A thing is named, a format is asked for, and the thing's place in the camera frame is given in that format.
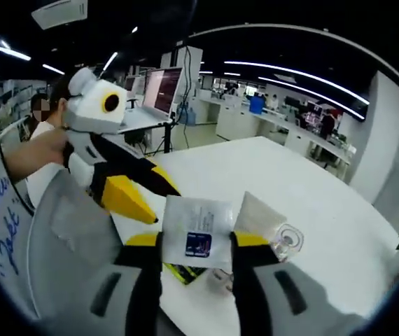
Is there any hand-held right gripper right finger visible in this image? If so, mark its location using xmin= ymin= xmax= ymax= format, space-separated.
xmin=229 ymin=230 xmax=333 ymax=336

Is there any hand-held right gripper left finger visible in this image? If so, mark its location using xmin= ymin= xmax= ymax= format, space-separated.
xmin=89 ymin=232 xmax=166 ymax=336

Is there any black green skincare sachet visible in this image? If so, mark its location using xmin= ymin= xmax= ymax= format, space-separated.
xmin=162 ymin=262 xmax=206 ymax=286

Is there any white skincare sachet blue label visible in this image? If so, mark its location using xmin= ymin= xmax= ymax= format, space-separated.
xmin=162 ymin=194 xmax=236 ymax=271

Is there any white skincare tube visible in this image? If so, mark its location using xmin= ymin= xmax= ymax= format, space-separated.
xmin=233 ymin=190 xmax=288 ymax=244

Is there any blue storage bin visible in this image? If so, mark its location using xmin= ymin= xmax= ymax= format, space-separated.
xmin=249 ymin=96 xmax=265 ymax=113

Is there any black laptop stand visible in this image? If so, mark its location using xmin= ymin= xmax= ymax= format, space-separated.
xmin=125 ymin=118 xmax=179 ymax=157

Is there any small monitor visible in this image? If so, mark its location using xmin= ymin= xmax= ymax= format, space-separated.
xmin=124 ymin=69 xmax=148 ymax=95

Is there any open laptop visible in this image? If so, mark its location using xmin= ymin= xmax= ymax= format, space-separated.
xmin=117 ymin=66 xmax=185 ymax=136

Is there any blue water jug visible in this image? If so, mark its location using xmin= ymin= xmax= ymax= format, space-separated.
xmin=179 ymin=106 xmax=197 ymax=126

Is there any ceiling air conditioner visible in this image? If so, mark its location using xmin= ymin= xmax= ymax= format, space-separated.
xmin=30 ymin=0 xmax=89 ymax=31

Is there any white office workbench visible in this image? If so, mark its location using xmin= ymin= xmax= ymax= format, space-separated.
xmin=199 ymin=96 xmax=358 ymax=176

